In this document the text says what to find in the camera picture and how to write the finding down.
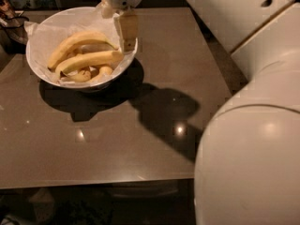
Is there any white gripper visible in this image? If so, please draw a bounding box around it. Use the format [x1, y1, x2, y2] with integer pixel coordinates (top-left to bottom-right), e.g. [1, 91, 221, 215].
[100, 0, 142, 52]

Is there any yellow banana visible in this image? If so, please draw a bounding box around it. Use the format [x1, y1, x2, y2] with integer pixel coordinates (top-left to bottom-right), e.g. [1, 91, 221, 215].
[55, 51, 124, 75]
[47, 31, 118, 69]

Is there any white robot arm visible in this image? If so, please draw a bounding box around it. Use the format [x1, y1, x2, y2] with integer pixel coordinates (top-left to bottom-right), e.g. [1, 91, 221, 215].
[186, 0, 300, 225]

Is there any white bowl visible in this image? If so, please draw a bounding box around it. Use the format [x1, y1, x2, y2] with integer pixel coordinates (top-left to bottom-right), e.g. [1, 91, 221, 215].
[25, 6, 139, 92]

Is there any small right bottom banana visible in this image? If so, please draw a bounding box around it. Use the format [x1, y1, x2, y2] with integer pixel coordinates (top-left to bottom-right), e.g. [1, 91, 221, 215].
[90, 66, 113, 83]

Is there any small banana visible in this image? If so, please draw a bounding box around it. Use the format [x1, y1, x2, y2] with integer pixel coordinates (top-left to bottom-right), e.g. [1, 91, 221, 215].
[66, 70, 91, 83]
[90, 66, 113, 83]

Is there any small left bottom banana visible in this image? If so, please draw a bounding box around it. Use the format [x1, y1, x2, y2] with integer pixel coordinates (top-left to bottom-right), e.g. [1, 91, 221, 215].
[66, 70, 91, 83]

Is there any white paper liner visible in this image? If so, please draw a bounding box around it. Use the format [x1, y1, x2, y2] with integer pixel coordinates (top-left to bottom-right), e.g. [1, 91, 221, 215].
[23, 2, 136, 86]

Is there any dark clutter with cables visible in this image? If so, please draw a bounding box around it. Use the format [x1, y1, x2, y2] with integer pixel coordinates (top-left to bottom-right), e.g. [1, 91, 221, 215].
[0, 0, 29, 45]

